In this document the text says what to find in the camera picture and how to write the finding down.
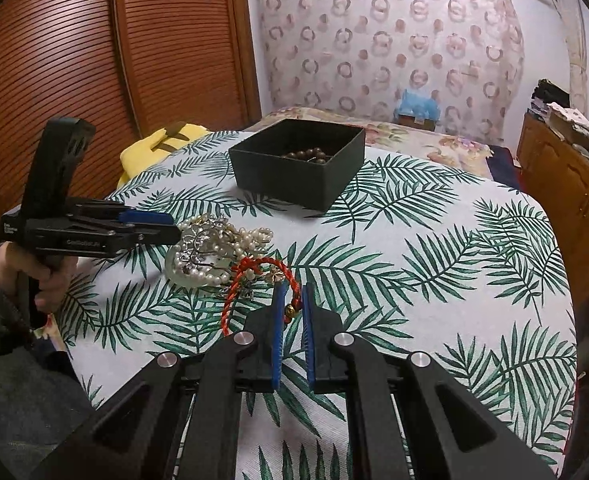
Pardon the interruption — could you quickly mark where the stack of dark folded clothes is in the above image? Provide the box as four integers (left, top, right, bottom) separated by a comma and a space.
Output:
529, 79, 571, 112

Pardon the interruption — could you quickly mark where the brown bead bracelet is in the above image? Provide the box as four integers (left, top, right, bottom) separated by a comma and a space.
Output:
280, 146, 333, 164

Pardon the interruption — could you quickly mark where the blue plastic bag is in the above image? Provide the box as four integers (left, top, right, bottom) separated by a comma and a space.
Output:
397, 89, 443, 121

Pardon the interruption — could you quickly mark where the small cardboard box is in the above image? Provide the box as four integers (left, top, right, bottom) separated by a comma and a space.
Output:
399, 112, 438, 129

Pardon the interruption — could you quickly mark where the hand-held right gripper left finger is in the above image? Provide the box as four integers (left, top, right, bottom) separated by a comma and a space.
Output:
29, 280, 290, 480

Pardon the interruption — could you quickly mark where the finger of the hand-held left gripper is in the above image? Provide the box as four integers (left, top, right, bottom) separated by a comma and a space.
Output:
76, 200, 176, 229
73, 224, 182, 261

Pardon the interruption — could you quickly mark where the pale jade bangle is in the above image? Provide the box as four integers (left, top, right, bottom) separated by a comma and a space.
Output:
166, 242, 235, 289

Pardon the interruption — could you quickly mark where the dark blue bed sheet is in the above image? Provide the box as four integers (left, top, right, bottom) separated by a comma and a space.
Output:
489, 144, 521, 182

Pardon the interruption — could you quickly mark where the silver chain bracelet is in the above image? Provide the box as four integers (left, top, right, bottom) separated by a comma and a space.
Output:
179, 220, 240, 267

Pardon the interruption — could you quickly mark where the leaf-print tablecloth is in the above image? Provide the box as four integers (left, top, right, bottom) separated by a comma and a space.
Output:
54, 130, 578, 480

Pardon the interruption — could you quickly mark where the person's dark grey clothing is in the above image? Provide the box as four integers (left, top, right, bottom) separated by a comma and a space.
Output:
0, 347, 102, 480

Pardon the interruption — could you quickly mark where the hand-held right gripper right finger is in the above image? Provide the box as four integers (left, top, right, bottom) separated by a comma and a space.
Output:
299, 282, 558, 480

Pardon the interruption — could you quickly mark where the red cord bracelet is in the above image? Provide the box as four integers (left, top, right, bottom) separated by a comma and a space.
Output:
221, 256, 303, 338

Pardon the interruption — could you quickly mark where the person's left hand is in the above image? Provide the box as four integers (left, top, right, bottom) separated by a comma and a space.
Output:
0, 241, 78, 313

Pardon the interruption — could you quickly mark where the ring-patterned sheer curtain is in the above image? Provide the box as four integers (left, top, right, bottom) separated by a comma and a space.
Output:
254, 0, 525, 146

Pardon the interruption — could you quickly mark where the black jewelry box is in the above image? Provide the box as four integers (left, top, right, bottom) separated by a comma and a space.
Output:
228, 119, 366, 211

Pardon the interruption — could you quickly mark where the white pearl necklace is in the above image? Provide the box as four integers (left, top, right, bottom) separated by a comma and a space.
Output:
174, 214, 275, 288

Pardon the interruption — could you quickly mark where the brown louvered wardrobe door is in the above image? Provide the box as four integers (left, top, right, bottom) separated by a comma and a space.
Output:
0, 0, 140, 218
112, 0, 262, 142

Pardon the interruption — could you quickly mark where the yellow chair cushion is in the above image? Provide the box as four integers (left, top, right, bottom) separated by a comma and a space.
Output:
117, 121, 210, 188

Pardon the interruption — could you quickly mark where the white patterned cloth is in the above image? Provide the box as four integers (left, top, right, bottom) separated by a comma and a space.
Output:
547, 102, 589, 137

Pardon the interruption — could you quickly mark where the wooden cabinet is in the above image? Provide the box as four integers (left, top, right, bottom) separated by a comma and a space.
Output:
517, 112, 589, 301

